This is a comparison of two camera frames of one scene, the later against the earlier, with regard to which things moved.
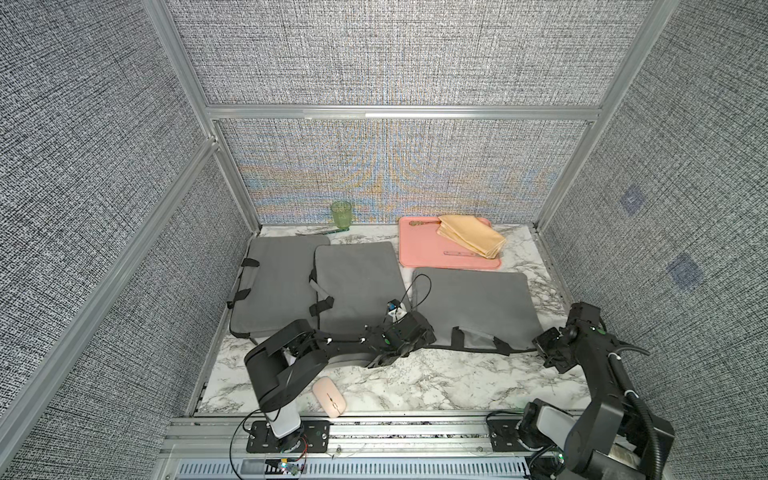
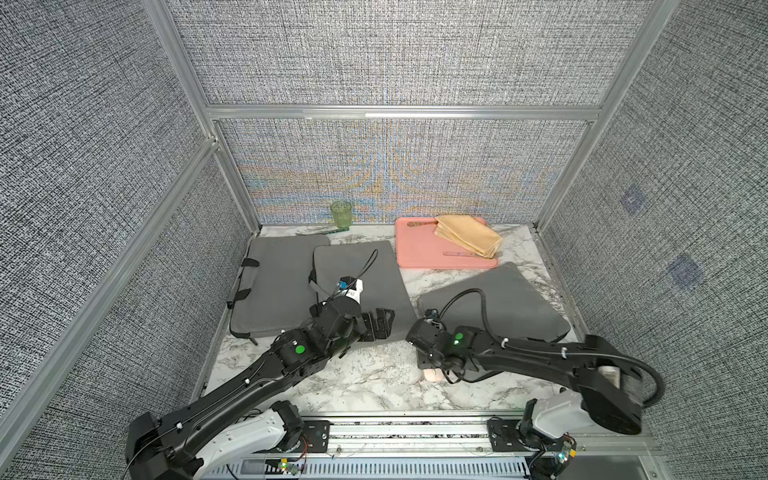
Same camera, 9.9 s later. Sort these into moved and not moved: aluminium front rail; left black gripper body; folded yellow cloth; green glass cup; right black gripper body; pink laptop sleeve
Moved: right black gripper body; left black gripper body
Not moved: green glass cup; pink laptop sleeve; folded yellow cloth; aluminium front rail
